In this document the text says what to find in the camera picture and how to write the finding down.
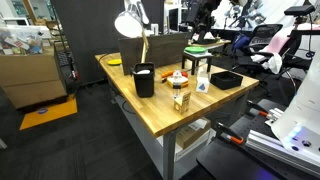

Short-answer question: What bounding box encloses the blue bag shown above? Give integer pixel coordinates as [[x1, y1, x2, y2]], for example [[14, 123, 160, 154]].
[[231, 32, 251, 53]]

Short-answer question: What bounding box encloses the orange toy carrot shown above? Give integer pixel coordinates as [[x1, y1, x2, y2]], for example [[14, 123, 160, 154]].
[[161, 70, 175, 80]]

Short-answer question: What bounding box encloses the large cardboard box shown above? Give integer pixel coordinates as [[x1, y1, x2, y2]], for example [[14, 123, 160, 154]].
[[0, 45, 69, 110]]

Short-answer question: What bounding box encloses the black orange bar clamp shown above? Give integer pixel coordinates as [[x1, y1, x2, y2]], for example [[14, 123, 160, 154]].
[[214, 121, 245, 146], [246, 99, 274, 119]]

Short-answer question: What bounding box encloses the black perforated mounting board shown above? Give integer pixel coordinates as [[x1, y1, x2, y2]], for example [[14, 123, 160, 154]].
[[195, 98, 320, 180]]

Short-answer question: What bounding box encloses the black rectangular tray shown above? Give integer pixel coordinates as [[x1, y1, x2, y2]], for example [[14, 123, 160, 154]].
[[209, 70, 244, 91]]

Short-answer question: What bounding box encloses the black metal stand base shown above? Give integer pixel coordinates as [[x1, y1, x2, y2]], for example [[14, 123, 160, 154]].
[[49, 0, 166, 88]]

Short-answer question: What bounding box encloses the toy bread slice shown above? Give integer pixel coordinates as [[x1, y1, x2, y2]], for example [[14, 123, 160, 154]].
[[166, 76, 190, 90]]

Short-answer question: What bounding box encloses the white plastic bag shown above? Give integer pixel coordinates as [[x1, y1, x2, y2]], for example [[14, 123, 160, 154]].
[[250, 52, 284, 75]]

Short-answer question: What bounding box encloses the yellow disc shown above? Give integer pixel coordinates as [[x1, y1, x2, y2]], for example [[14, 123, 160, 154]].
[[106, 58, 123, 67]]

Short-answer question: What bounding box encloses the black office chair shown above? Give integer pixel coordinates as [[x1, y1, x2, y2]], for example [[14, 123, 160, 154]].
[[233, 23, 284, 68]]

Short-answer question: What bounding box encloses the dark wood board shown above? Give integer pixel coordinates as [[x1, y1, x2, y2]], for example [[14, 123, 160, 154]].
[[117, 31, 190, 76]]

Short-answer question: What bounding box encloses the white carton with blue triangle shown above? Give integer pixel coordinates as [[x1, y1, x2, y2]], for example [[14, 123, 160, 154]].
[[195, 67, 211, 95]]

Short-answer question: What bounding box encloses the small dark wooden stool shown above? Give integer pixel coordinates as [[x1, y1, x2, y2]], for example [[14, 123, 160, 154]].
[[181, 51, 215, 76]]

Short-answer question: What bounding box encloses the aluminium rail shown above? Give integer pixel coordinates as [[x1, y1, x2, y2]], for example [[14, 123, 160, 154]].
[[245, 128, 320, 178]]

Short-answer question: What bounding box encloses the black trash bin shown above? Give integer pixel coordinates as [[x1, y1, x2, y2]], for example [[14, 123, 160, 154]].
[[132, 62, 156, 99]]

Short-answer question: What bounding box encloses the green plate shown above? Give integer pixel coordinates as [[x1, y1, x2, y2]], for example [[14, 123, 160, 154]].
[[183, 45, 208, 55]]

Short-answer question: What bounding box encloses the clear storage bin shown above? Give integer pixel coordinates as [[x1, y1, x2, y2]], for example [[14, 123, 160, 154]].
[[0, 25, 45, 56]]

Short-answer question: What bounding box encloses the chair with pink cloth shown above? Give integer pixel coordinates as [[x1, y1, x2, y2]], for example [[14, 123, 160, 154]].
[[263, 22, 320, 78]]

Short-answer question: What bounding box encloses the cardboard box with label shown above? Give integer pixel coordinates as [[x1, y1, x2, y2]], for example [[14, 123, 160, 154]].
[[175, 116, 212, 150]]

